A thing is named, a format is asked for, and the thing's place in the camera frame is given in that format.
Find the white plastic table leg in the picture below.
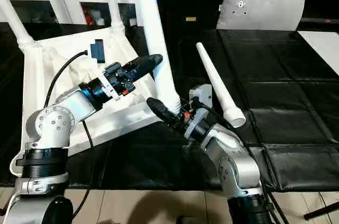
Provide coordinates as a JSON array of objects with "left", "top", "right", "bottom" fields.
[
  {"left": 0, "top": 0, "right": 37, "bottom": 49},
  {"left": 101, "top": 0, "right": 127, "bottom": 33},
  {"left": 132, "top": 0, "right": 182, "bottom": 112},
  {"left": 196, "top": 42, "right": 247, "bottom": 128}
]

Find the white plastic table top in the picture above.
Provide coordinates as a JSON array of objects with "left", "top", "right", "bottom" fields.
[{"left": 20, "top": 25, "right": 170, "bottom": 156}]

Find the black work mat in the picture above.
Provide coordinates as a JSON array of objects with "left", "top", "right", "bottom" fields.
[{"left": 0, "top": 20, "right": 339, "bottom": 193}]

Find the grey cushion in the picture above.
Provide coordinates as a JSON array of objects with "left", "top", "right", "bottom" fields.
[{"left": 216, "top": 0, "right": 308, "bottom": 31}]

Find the white flat sheet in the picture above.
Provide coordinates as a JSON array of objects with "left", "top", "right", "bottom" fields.
[{"left": 298, "top": 31, "right": 339, "bottom": 76}]

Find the black stand leg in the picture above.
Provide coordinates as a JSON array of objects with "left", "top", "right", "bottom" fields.
[{"left": 305, "top": 200, "right": 339, "bottom": 220}]

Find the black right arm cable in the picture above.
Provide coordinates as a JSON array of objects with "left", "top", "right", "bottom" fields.
[{"left": 193, "top": 102, "right": 281, "bottom": 224}]

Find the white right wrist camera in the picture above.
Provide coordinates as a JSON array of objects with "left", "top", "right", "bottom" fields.
[{"left": 189, "top": 84, "right": 213, "bottom": 113}]

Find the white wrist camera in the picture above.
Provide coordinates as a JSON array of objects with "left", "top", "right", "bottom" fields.
[
  {"left": 189, "top": 84, "right": 213, "bottom": 113},
  {"left": 87, "top": 39, "right": 120, "bottom": 100}
]

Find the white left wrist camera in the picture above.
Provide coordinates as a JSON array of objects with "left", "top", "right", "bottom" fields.
[{"left": 87, "top": 39, "right": 120, "bottom": 100}]

